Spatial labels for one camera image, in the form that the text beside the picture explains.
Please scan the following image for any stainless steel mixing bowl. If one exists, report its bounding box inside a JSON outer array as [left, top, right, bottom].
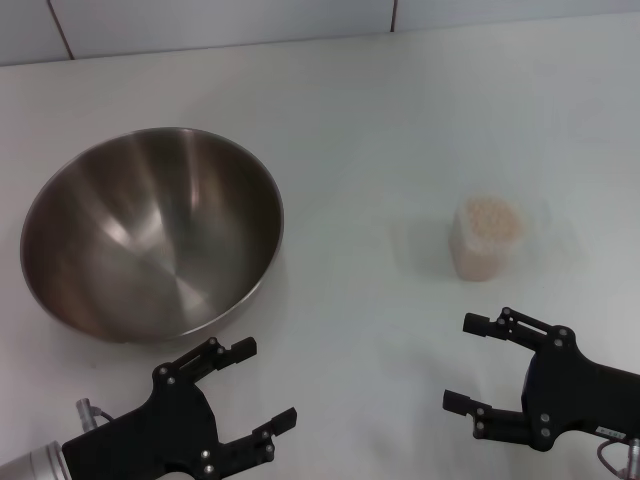
[[19, 126, 285, 345]]

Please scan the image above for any wrist cable with metal plug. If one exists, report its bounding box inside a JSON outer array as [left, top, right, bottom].
[[596, 433, 640, 480], [74, 397, 115, 430]]

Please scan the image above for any clear plastic measuring cup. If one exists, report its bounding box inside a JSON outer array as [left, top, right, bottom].
[[448, 193, 527, 284]]

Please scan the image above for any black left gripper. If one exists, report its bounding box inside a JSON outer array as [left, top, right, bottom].
[[60, 336, 300, 480]]

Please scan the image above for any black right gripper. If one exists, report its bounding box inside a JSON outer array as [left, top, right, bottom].
[[441, 305, 640, 452]]

